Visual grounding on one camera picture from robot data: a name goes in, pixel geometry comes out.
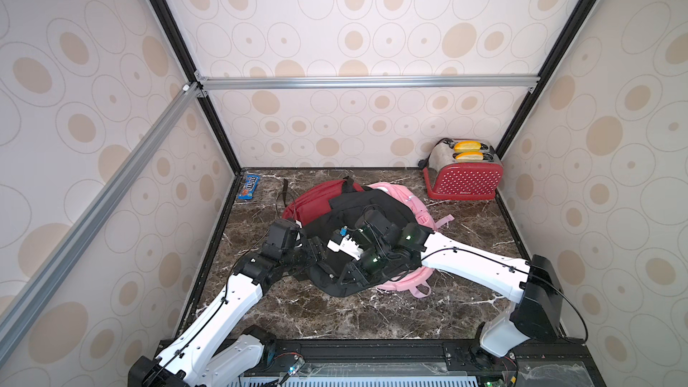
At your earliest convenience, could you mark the red backpack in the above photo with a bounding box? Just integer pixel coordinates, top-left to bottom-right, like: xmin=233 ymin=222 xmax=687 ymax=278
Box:
xmin=281 ymin=177 xmax=364 ymax=226

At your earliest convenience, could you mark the black backpack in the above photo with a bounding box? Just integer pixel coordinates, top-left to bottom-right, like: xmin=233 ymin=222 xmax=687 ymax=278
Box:
xmin=305 ymin=189 xmax=433 ymax=297

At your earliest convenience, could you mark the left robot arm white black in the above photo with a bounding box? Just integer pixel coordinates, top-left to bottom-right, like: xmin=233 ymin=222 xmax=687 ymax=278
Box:
xmin=127 ymin=219 xmax=326 ymax=386

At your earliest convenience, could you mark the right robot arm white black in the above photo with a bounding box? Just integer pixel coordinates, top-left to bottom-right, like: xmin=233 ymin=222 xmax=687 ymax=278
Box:
xmin=337 ymin=221 xmax=568 ymax=358

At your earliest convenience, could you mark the pink backpack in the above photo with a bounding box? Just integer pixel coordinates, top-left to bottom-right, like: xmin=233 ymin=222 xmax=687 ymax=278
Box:
xmin=369 ymin=182 xmax=454 ymax=298

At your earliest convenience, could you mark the blue candy packet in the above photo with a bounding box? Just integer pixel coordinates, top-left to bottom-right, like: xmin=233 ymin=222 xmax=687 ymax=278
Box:
xmin=236 ymin=174 xmax=261 ymax=201

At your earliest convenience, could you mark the red polka dot toaster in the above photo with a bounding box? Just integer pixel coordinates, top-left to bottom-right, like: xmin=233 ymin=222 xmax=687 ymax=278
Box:
xmin=419 ymin=138 xmax=503 ymax=201

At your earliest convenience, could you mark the front yellow toast slice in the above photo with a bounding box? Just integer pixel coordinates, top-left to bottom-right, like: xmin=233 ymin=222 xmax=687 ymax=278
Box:
xmin=453 ymin=152 xmax=484 ymax=162

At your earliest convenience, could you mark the yellow toast slice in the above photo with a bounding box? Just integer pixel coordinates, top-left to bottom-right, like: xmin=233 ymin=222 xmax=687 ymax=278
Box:
xmin=453 ymin=141 xmax=487 ymax=152
xmin=453 ymin=152 xmax=484 ymax=162

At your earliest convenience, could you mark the rear yellow toast slice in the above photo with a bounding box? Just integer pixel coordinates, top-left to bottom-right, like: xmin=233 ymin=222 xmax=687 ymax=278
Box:
xmin=453 ymin=141 xmax=487 ymax=152

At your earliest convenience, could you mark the diagonal aluminium bar left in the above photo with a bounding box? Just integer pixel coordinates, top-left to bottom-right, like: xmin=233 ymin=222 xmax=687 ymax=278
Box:
xmin=1 ymin=82 xmax=201 ymax=365

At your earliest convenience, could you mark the horizontal aluminium bar rear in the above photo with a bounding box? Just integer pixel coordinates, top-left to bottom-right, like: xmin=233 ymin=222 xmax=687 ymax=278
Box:
xmin=200 ymin=75 xmax=540 ymax=91

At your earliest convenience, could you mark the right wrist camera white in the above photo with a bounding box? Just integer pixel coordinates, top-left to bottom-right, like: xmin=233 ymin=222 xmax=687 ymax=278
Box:
xmin=327 ymin=227 xmax=364 ymax=260

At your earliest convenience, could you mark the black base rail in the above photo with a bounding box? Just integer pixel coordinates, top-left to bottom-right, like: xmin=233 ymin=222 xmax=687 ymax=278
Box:
xmin=142 ymin=337 xmax=608 ymax=387

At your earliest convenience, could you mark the black frame post left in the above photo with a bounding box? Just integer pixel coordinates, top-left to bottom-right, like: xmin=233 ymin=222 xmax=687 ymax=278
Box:
xmin=148 ymin=0 xmax=242 ymax=175

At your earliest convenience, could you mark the black frame post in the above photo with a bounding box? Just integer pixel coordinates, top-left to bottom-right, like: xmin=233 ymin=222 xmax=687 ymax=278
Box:
xmin=496 ymin=0 xmax=598 ymax=159
xmin=148 ymin=0 xmax=242 ymax=175

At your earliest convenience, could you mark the black frame post right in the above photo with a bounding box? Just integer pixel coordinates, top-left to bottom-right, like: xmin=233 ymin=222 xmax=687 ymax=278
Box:
xmin=496 ymin=0 xmax=598 ymax=159

